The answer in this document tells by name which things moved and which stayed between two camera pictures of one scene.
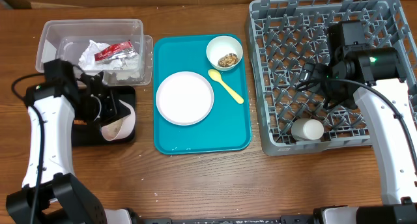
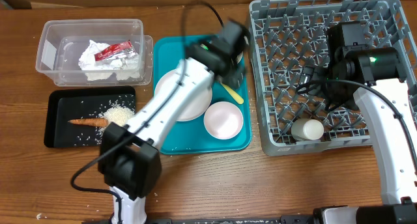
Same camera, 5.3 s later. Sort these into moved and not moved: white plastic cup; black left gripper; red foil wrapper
Moved: black left gripper
Not moved: red foil wrapper; white plastic cup
